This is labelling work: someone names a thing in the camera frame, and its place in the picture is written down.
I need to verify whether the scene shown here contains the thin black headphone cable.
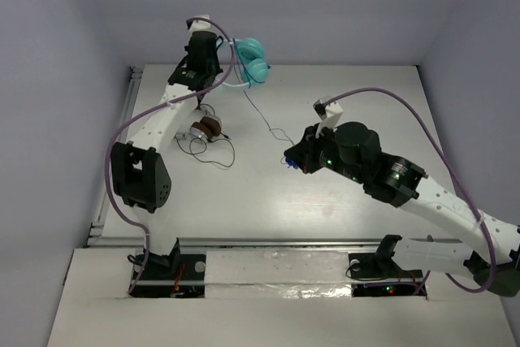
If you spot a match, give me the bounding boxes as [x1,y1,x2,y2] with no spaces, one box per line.
[176,131,237,169]

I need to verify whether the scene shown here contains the teal white headphones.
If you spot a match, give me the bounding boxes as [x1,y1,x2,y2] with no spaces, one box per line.
[223,38,271,89]

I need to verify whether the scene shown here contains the white foam taped block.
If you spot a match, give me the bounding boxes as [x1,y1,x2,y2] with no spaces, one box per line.
[204,249,352,299]

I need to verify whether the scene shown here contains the brown silver headphones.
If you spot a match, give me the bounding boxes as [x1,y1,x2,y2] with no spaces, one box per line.
[175,103,225,143]

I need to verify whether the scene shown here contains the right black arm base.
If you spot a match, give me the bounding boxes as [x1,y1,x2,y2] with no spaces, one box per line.
[345,235,427,297]

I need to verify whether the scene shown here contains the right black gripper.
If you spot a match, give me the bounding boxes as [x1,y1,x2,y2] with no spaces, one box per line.
[286,122,365,184]

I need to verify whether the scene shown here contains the blue headphone cable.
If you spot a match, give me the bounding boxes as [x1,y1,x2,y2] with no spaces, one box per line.
[233,41,301,171]

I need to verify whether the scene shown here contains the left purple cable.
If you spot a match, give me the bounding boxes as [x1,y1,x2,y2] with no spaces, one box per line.
[104,17,236,295]

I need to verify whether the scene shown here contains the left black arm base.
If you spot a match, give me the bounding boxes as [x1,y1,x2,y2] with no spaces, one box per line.
[127,242,206,298]

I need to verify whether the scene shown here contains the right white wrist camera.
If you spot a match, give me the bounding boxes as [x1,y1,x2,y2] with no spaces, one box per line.
[313,96,343,138]

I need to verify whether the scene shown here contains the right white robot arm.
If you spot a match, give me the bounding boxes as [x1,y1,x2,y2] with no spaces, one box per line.
[284,122,519,297]

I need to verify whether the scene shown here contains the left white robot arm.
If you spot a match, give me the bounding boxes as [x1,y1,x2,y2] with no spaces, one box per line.
[110,31,222,277]

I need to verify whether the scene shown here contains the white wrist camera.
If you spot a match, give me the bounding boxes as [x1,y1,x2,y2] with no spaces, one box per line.
[313,96,343,138]
[186,15,214,35]

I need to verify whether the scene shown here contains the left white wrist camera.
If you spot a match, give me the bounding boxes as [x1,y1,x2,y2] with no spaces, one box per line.
[186,15,214,35]

